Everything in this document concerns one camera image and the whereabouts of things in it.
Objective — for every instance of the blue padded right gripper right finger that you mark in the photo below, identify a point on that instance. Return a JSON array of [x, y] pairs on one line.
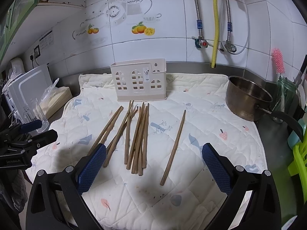
[[263, 210]]

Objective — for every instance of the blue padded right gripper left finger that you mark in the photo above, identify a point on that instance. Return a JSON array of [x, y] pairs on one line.
[[44, 210]]

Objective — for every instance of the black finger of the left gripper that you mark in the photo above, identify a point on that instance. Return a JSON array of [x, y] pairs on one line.
[[44, 139]]

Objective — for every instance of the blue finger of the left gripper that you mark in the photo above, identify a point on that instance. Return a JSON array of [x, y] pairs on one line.
[[31, 126]]

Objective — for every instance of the lone wooden chopstick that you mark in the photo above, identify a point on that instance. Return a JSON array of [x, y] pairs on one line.
[[174, 149]]

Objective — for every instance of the short wooden chopstick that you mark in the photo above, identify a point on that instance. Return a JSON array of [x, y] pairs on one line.
[[127, 138]]

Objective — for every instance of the bagged disposable chopsticks pack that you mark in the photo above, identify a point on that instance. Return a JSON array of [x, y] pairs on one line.
[[54, 98]]

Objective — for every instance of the green plastic rack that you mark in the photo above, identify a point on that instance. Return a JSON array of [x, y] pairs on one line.
[[298, 165]]

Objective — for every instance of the white quilted patterned mat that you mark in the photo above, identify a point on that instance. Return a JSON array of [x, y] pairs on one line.
[[190, 197]]

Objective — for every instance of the green glass jar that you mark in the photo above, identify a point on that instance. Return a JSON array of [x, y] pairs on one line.
[[283, 95]]

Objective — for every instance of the steel saucepan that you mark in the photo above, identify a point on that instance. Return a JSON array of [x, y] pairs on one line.
[[250, 102]]

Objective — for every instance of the beige plastic utensil holder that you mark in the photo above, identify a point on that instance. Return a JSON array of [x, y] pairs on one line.
[[140, 80]]

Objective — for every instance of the pink bottle brush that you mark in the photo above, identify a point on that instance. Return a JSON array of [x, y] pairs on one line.
[[278, 60]]

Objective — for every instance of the chrome angle valve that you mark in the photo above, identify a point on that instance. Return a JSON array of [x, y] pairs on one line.
[[227, 46]]

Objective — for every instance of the white thin water tube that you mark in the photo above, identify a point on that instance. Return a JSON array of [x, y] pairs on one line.
[[235, 24]]

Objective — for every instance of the wall power socket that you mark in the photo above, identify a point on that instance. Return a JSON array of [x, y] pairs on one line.
[[37, 52]]

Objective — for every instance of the red handled angle valve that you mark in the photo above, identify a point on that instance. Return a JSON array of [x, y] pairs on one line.
[[201, 43]]

